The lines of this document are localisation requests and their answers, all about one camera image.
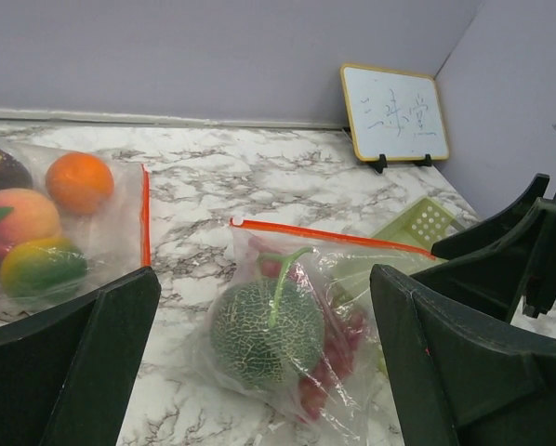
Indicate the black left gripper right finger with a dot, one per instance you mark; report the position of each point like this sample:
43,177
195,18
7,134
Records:
458,376

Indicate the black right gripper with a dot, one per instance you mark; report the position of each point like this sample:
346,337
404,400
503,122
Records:
554,255

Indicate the clear zip top bag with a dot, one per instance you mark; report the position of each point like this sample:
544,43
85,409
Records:
115,240

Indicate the peach orange pink fruit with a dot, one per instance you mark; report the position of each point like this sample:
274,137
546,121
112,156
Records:
26,215

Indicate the small framed whiteboard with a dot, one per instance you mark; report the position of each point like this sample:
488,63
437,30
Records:
394,116

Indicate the dark purple plum fruit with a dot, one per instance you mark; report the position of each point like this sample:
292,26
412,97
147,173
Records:
13,174

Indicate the pale green plastic basket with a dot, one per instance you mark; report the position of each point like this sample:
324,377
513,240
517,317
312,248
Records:
413,232

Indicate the clear zip bag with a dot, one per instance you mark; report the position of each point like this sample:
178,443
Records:
340,426
115,240

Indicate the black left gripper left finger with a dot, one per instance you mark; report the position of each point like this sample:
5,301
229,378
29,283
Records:
67,373

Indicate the green netted melon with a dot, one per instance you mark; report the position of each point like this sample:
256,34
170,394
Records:
270,330

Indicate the yellow green mango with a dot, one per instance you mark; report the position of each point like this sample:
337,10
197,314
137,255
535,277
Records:
49,269

